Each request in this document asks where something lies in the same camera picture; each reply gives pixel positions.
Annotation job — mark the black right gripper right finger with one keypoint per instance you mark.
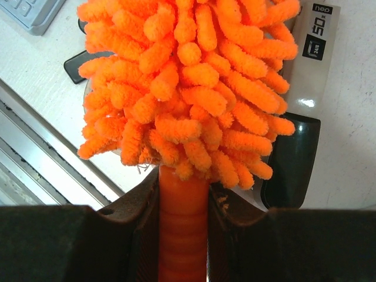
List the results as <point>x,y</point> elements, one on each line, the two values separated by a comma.
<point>248,244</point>

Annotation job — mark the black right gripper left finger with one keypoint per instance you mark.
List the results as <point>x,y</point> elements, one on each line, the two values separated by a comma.
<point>119,242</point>

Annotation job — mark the yellow calculator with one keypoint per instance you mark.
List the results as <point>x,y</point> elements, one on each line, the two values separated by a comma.
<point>35,16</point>

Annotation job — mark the orange microfiber duster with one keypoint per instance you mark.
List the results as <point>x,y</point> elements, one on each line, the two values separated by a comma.
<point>194,88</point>

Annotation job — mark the black plastic clip piece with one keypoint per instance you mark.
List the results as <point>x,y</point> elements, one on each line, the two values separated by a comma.
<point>71,66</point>

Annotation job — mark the grey black stapler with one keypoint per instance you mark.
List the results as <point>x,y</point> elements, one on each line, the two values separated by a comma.
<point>293,157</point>

